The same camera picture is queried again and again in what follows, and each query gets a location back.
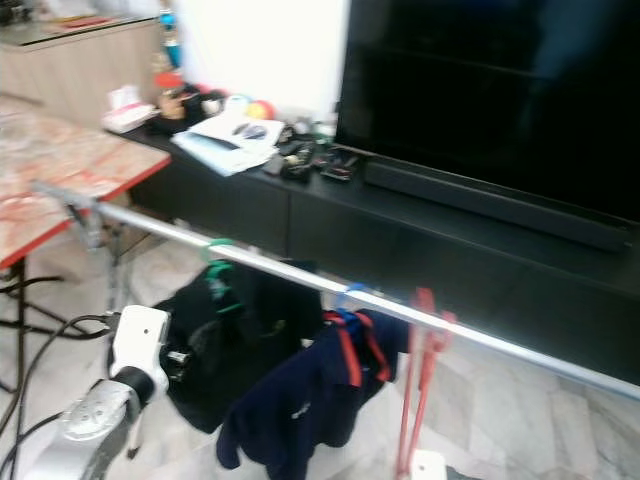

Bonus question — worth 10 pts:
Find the black television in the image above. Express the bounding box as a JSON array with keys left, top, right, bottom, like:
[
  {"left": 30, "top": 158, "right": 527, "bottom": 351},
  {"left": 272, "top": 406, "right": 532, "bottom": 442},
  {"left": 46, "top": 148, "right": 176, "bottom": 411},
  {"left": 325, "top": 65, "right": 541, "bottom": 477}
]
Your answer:
[{"left": 335, "top": 0, "right": 640, "bottom": 226}]

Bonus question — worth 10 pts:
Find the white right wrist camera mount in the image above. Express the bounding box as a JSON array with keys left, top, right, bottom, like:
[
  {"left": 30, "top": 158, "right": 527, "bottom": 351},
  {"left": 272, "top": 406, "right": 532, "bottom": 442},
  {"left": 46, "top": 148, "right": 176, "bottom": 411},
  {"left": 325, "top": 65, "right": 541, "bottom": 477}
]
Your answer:
[{"left": 410, "top": 450, "right": 448, "bottom": 480}]

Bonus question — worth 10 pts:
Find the black soundbar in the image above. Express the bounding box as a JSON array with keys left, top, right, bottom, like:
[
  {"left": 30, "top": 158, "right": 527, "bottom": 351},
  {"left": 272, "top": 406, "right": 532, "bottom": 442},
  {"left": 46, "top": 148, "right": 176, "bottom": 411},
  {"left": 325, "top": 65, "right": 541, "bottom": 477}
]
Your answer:
[{"left": 363, "top": 158, "right": 631, "bottom": 253}]

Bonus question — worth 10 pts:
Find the brown jar with red lid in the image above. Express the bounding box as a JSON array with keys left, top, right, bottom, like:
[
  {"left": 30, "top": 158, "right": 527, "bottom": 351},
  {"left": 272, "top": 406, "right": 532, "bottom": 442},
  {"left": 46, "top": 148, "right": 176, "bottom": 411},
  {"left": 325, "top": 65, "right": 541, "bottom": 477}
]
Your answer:
[{"left": 160, "top": 90, "right": 183, "bottom": 119}]

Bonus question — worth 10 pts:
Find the stack of white papers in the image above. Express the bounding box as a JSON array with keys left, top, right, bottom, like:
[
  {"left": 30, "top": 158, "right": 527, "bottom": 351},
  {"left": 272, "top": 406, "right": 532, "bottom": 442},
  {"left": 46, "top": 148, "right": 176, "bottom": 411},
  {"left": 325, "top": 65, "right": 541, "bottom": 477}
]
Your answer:
[{"left": 170, "top": 110, "right": 286, "bottom": 178}]

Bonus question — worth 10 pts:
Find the silver metal clothes rack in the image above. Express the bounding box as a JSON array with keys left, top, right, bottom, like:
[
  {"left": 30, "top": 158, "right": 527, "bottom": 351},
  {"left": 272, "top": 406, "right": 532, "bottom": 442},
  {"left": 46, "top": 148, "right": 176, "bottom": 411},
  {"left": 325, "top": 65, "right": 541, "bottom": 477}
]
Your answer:
[{"left": 32, "top": 180, "right": 640, "bottom": 403}]

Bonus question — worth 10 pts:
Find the black TV console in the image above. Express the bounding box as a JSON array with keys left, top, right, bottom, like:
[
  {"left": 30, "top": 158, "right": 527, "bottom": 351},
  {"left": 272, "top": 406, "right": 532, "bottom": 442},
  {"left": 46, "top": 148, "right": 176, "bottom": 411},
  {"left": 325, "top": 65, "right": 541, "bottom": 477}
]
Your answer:
[{"left": 130, "top": 125, "right": 640, "bottom": 386}]

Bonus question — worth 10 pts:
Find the white tissue box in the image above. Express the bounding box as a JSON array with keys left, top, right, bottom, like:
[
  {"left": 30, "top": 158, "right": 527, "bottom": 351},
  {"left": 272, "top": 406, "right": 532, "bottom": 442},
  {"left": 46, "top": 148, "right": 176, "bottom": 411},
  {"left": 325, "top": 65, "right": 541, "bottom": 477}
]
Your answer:
[{"left": 102, "top": 85, "right": 159, "bottom": 134}]

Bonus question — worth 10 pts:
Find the green plastic hanger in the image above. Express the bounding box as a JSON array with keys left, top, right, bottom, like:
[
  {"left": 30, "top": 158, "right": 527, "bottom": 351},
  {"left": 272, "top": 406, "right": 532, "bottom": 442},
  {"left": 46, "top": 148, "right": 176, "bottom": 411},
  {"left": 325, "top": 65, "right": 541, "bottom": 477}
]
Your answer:
[{"left": 203, "top": 238, "right": 241, "bottom": 301}]

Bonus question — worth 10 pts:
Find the blue plastic hanger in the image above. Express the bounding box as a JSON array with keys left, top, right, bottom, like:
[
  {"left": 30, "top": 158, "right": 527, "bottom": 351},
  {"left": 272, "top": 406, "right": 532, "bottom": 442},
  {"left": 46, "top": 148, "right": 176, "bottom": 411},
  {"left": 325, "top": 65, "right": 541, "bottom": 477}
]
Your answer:
[{"left": 335, "top": 283, "right": 371, "bottom": 326}]

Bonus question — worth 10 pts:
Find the orange round plush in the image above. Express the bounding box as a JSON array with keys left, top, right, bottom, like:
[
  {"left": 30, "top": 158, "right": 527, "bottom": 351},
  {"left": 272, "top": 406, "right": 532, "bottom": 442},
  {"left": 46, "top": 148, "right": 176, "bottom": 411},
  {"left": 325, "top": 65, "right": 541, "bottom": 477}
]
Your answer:
[{"left": 245, "top": 98, "right": 276, "bottom": 121}]

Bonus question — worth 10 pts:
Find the black printed T-shirt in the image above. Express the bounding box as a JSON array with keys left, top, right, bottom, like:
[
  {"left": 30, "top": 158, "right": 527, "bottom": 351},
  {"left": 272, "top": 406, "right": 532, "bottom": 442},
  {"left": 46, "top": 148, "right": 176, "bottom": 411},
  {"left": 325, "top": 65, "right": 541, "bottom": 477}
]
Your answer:
[{"left": 160, "top": 262, "right": 326, "bottom": 436}]

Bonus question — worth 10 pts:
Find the red plastic hanger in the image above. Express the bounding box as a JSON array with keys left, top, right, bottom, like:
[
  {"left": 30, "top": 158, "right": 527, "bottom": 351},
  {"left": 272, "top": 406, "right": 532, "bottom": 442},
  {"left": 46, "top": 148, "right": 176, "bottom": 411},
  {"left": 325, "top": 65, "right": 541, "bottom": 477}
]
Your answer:
[{"left": 395, "top": 288, "right": 459, "bottom": 479}]

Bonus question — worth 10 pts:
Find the black tape dispenser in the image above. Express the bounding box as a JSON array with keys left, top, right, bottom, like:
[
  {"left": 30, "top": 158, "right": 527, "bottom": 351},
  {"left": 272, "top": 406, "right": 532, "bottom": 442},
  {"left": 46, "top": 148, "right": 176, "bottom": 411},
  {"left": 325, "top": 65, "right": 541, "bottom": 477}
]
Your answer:
[{"left": 285, "top": 143, "right": 321, "bottom": 181}]

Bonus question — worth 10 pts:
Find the light wooden sideboard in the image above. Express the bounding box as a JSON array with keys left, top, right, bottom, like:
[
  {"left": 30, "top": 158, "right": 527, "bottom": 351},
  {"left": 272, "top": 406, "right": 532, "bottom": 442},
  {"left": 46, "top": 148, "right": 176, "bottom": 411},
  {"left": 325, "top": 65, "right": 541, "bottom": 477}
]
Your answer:
[{"left": 0, "top": 15, "right": 176, "bottom": 129}]

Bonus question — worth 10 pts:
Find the blue and gold trophy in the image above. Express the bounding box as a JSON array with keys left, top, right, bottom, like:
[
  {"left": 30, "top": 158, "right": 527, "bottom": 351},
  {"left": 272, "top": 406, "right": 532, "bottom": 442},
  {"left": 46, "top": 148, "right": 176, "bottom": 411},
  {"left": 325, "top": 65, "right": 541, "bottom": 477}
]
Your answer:
[{"left": 155, "top": 0, "right": 183, "bottom": 91}]

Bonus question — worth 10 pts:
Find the navy polo shirt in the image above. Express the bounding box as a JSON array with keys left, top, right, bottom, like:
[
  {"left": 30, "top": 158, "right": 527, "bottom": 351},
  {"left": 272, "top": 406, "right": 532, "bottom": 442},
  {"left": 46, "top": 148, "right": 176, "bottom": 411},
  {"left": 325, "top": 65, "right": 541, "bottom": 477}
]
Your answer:
[{"left": 217, "top": 310, "right": 411, "bottom": 480}]

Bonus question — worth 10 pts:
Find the small black box red display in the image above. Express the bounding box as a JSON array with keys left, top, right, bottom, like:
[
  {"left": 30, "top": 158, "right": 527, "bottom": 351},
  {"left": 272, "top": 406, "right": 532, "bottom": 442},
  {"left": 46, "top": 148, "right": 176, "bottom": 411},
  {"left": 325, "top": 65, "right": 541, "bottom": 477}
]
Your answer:
[{"left": 320, "top": 157, "right": 359, "bottom": 183}]

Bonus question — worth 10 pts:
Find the marble pattern folding table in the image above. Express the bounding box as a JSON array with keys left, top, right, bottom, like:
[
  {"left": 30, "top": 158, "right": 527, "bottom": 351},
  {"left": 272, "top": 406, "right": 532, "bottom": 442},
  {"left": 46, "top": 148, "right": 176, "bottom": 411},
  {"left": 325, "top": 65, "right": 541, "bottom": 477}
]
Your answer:
[{"left": 0, "top": 95, "right": 173, "bottom": 336}]

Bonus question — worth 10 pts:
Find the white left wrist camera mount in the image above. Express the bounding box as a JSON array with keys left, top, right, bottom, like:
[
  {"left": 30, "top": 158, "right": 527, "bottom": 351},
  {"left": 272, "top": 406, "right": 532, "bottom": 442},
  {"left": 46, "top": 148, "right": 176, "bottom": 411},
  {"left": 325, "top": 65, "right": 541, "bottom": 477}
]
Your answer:
[{"left": 110, "top": 305, "right": 171, "bottom": 401}]

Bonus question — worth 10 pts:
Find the black and white mouse plush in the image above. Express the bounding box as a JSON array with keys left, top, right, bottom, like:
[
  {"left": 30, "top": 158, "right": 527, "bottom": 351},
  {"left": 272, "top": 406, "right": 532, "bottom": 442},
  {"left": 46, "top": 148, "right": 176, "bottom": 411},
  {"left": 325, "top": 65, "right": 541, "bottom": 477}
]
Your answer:
[{"left": 198, "top": 90, "right": 229, "bottom": 123}]

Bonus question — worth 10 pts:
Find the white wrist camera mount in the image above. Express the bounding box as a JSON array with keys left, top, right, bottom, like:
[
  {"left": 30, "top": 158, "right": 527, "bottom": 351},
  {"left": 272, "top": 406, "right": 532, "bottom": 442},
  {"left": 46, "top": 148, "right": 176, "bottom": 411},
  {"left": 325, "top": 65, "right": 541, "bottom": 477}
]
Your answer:
[
  {"left": 110, "top": 305, "right": 171, "bottom": 401},
  {"left": 410, "top": 450, "right": 448, "bottom": 480}
]

